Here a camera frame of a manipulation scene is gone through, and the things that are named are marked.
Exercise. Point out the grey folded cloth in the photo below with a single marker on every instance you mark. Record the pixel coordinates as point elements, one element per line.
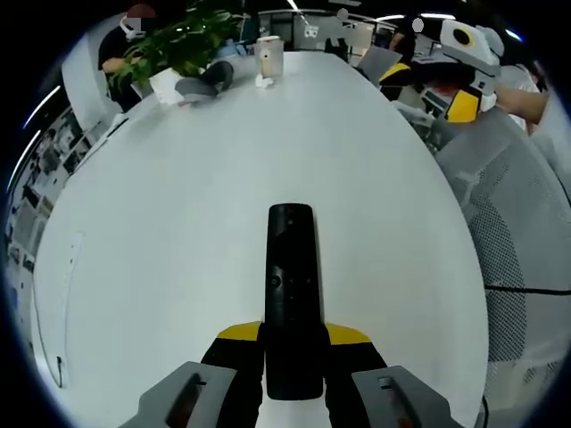
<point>205,82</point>

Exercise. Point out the white flat board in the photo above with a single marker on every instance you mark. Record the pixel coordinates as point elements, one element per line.
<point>105,134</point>

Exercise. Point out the green potted plant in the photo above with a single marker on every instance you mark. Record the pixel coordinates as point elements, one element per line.
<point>178,40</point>

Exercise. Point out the white plant pot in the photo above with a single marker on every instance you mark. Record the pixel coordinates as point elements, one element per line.
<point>165,87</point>

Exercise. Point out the small white crumpled item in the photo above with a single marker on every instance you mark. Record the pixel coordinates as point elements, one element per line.
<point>264,82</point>

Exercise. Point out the black remote control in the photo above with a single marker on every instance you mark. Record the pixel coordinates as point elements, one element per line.
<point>292,276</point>

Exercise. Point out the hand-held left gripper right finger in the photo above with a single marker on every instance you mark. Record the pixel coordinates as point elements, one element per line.
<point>357,379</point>

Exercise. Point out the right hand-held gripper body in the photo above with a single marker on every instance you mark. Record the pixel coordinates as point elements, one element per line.
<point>484,49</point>

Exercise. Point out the grey mesh office chair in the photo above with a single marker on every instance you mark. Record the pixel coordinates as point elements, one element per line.
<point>504,223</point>

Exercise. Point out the translucent beige bottle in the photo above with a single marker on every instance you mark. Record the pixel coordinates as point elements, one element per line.
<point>270,55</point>

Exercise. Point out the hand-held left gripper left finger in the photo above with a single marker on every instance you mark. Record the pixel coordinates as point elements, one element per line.
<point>223,379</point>

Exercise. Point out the person's white shirt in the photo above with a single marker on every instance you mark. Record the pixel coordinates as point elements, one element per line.
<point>519,76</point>

